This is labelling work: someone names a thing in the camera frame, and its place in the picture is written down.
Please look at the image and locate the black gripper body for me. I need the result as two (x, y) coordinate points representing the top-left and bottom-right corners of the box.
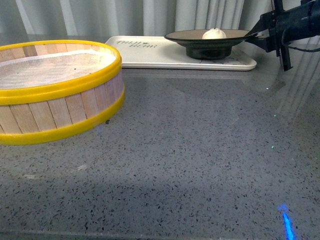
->
(259, 0), (320, 71)

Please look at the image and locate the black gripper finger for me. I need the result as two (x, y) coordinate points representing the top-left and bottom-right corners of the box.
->
(248, 20), (261, 35)
(245, 36), (267, 51)

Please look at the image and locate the white steamed bun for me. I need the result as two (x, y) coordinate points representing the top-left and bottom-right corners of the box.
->
(202, 28), (227, 40)

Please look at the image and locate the brown plate with black rim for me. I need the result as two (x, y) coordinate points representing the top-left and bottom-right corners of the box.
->
(164, 29), (249, 61)

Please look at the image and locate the white bear print tray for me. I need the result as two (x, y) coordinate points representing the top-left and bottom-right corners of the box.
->
(105, 35), (257, 71)

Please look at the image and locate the white mesh steamer liner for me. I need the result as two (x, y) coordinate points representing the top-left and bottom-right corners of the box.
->
(0, 49), (116, 90)

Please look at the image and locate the yellow rimmed bamboo steamer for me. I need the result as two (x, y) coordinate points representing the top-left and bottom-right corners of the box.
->
(0, 40), (125, 145)

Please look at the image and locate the grey curtain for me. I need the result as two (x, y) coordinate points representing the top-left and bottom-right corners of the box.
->
(0, 0), (272, 38)

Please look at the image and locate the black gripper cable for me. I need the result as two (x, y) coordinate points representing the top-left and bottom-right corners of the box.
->
(281, 27), (320, 53)

